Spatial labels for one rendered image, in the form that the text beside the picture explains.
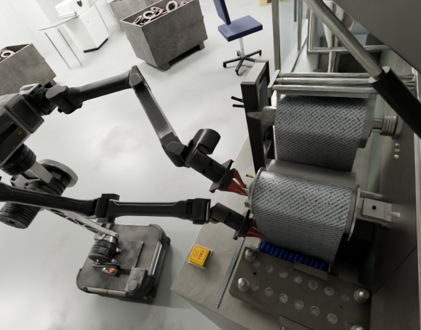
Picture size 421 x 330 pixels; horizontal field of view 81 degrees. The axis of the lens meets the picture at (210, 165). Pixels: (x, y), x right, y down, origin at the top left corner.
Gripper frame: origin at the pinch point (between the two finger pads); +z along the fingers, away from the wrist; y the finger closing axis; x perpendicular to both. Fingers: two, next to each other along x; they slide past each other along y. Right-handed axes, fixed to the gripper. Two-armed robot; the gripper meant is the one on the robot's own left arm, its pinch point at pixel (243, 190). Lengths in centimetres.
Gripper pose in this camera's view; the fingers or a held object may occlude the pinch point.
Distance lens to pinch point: 76.3
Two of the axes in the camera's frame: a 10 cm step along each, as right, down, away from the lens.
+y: -3.8, 7.9, -4.8
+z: 8.0, 5.4, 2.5
